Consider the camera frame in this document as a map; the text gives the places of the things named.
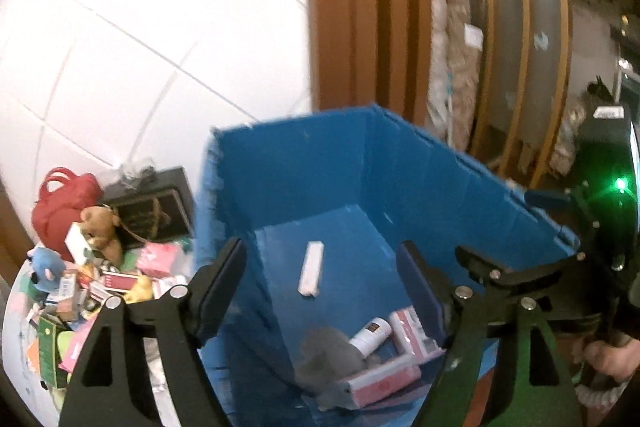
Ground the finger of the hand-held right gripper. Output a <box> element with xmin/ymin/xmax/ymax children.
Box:
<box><xmin>523</xmin><ymin>188</ymin><xmax>597</xmax><ymax>234</ymax></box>
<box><xmin>455</xmin><ymin>245</ymin><xmax>590</xmax><ymax>309</ymax></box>

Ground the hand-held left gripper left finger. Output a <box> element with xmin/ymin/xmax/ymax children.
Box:
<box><xmin>59</xmin><ymin>236</ymin><xmax>249</xmax><ymax>427</ymax></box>

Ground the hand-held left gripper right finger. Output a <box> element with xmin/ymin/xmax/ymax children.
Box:
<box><xmin>396</xmin><ymin>240</ymin><xmax>584</xmax><ymax>427</ymax></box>

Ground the blue plastic storage bin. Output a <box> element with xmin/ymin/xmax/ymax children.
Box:
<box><xmin>192</xmin><ymin>103</ymin><xmax>582</xmax><ymax>427</ymax></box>

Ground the dark green medicine box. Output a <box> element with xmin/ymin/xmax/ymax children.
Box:
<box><xmin>37</xmin><ymin>312</ymin><xmax>72</xmax><ymax>389</ymax></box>

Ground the person's right hand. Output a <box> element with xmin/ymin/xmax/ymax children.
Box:
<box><xmin>584</xmin><ymin>338</ymin><xmax>635</xmax><ymax>383</ymax></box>

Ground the pink patterned small box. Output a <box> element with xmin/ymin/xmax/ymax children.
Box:
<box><xmin>389</xmin><ymin>308</ymin><xmax>446</xmax><ymax>362</ymax></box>

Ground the white bottle with black label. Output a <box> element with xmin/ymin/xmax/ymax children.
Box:
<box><xmin>349</xmin><ymin>317</ymin><xmax>394</xmax><ymax>356</ymax></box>

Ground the pink square box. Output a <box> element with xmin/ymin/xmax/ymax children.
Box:
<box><xmin>136</xmin><ymin>243</ymin><xmax>185</xmax><ymax>279</ymax></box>

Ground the yellow toy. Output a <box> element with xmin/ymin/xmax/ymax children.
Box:
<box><xmin>124</xmin><ymin>274</ymin><xmax>154</xmax><ymax>304</ymax></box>

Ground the white slim box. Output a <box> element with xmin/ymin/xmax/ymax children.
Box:
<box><xmin>296</xmin><ymin>241</ymin><xmax>325</xmax><ymax>299</ymax></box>

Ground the pink and white long box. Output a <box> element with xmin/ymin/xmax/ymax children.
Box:
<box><xmin>344</xmin><ymin>354</ymin><xmax>424</xmax><ymax>409</ymax></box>

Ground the red flat box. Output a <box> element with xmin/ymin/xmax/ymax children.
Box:
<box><xmin>99</xmin><ymin>270</ymin><xmax>139</xmax><ymax>294</ymax></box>

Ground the black gift box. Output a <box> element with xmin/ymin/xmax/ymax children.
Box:
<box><xmin>102</xmin><ymin>166</ymin><xmax>195</xmax><ymax>249</ymax></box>

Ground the grey plush toy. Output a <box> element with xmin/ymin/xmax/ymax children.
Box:
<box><xmin>294</xmin><ymin>326</ymin><xmax>383</xmax><ymax>410</ymax></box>

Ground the brown teddy bear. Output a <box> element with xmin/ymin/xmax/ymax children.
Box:
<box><xmin>80</xmin><ymin>205</ymin><xmax>125</xmax><ymax>265</ymax></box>

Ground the pile of small cartons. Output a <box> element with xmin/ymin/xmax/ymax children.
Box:
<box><xmin>22</xmin><ymin>239</ymin><xmax>197</xmax><ymax>390</ymax></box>

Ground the white carton box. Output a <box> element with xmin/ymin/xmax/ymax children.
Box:
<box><xmin>64</xmin><ymin>222</ymin><xmax>99</xmax><ymax>265</ymax></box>

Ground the blue plush toy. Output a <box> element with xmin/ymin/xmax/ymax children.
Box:
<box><xmin>27</xmin><ymin>247</ymin><xmax>68</xmax><ymax>294</ymax></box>

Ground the red handbag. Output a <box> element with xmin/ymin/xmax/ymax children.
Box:
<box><xmin>31</xmin><ymin>167</ymin><xmax>105</xmax><ymax>264</ymax></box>

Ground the glass door with wooden frame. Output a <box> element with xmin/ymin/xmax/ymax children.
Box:
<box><xmin>447</xmin><ymin>0</ymin><xmax>575</xmax><ymax>190</ymax></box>

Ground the brown wooden door frame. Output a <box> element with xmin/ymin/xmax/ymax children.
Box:
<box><xmin>0</xmin><ymin>179</ymin><xmax>33</xmax><ymax>273</ymax></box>
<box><xmin>306</xmin><ymin>0</ymin><xmax>437</xmax><ymax>128</ymax></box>

